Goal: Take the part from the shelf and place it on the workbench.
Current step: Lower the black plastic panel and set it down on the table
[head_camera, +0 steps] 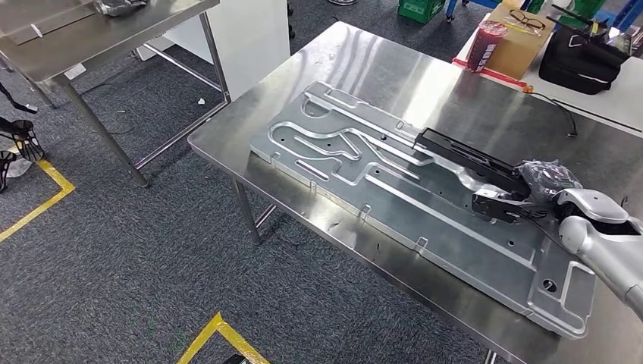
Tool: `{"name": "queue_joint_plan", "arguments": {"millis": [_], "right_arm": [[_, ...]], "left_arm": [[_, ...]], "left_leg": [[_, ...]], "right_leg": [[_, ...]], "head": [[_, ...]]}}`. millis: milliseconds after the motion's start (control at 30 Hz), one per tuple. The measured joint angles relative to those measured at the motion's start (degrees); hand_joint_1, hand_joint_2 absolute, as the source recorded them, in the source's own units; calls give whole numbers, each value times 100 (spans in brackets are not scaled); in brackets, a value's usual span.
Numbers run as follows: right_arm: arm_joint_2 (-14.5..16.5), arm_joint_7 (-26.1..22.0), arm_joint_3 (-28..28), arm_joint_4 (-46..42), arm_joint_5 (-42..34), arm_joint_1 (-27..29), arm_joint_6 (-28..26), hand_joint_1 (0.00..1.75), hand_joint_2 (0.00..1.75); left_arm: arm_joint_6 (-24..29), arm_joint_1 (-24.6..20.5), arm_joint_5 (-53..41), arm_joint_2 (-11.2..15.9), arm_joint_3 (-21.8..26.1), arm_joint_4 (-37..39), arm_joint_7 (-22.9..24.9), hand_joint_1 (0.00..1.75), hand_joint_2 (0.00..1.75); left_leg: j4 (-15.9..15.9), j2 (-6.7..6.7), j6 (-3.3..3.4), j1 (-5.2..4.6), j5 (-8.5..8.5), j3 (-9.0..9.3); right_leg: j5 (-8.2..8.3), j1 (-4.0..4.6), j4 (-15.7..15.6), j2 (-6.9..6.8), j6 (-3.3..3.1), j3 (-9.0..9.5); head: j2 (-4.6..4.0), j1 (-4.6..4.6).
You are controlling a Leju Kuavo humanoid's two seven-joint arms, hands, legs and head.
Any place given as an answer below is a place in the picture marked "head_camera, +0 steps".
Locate black plastic plate part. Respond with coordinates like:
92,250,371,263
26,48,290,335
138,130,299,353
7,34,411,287
412,127,534,199

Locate steel workbench table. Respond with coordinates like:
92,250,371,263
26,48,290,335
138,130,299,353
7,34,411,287
187,20,643,364

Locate stamped metal panel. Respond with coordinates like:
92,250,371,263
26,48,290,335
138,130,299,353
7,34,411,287
249,81,598,340

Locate green plastic crate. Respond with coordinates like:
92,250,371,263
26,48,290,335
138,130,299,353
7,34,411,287
397,0,447,25

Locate yellow floor tape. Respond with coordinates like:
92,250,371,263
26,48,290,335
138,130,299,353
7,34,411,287
175,311,272,364

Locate red tape strip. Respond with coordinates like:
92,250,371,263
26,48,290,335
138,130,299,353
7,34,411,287
450,56,529,90

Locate red drink cup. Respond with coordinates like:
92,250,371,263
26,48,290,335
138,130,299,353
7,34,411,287
466,20,510,74

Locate brown cardboard box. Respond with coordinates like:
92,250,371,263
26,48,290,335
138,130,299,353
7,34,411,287
485,2,557,81

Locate steel side table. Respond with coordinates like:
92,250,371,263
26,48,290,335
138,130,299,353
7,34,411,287
0,0,233,190

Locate plastic wrapped object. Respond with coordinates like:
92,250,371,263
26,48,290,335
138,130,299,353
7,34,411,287
93,0,149,17

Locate black bag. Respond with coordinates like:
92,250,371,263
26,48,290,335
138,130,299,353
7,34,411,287
538,22,630,96

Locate black ribbed caster pedal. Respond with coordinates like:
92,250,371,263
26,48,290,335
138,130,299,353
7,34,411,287
0,149,17,194
8,119,46,163

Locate white desk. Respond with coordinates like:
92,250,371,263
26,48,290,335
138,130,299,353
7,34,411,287
454,10,643,139

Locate green plastic container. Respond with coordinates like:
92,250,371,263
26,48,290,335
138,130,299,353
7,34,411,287
557,0,610,30

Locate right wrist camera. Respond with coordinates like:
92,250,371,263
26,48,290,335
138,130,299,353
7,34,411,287
471,188,553,225

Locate black cable orange plug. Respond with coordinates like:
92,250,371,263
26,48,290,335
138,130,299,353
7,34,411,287
521,84,579,139

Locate black frame glasses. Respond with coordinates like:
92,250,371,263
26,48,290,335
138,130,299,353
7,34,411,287
507,8,547,33

